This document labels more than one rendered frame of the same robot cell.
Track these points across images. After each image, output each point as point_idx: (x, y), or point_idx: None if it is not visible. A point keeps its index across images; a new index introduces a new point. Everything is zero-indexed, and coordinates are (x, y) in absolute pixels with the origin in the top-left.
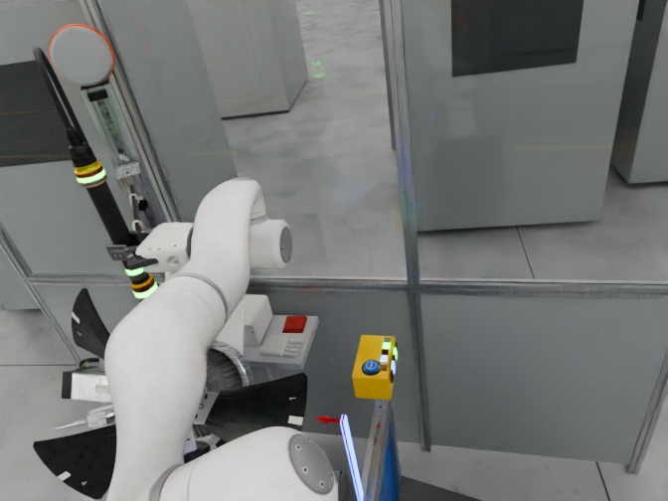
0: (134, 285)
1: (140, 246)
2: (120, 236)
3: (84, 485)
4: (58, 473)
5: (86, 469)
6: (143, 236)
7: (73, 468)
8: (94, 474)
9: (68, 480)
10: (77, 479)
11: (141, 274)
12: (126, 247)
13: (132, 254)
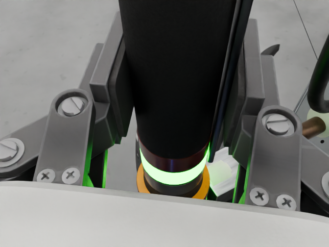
0: (142, 167)
1: (3, 204)
2: (129, 27)
3: (137, 156)
4: (136, 131)
5: (140, 153)
6: (247, 137)
7: (138, 141)
8: (141, 161)
9: (136, 141)
10: (137, 148)
11: (153, 183)
12: (106, 95)
13: (12, 162)
